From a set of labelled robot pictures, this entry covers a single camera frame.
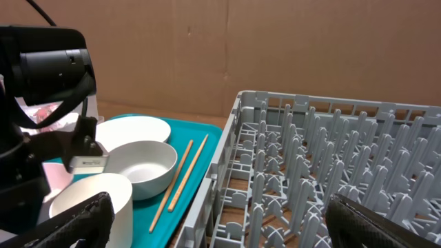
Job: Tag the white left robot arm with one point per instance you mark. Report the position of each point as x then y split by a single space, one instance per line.
47 72

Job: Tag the red foil wrapper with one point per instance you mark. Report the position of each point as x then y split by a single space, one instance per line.
43 112

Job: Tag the grey dishwasher rack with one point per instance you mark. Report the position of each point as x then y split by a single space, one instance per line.
281 158

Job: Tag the pinkish small bowl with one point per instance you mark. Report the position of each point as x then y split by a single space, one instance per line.
58 179

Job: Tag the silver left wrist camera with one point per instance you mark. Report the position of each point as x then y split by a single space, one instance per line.
89 164

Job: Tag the right wooden chopstick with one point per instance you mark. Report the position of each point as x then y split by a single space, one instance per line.
187 176

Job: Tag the grey-white bowl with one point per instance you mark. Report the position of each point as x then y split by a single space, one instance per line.
149 165

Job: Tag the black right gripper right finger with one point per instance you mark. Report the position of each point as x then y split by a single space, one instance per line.
351 225

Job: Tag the clear plastic bin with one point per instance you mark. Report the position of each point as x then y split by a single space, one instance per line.
92 110

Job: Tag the left wooden chopstick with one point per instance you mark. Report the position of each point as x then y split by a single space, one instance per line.
170 187

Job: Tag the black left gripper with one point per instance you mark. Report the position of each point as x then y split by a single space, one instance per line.
23 181

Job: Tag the teal plastic tray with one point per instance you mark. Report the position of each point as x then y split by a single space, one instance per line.
133 218

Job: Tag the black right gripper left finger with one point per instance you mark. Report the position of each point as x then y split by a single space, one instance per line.
87 224

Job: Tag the white flat plate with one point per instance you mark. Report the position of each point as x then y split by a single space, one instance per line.
120 131

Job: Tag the white napkin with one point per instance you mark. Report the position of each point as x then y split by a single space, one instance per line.
65 124

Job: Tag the wooden chopstick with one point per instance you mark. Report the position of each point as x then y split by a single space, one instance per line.
187 176
170 187

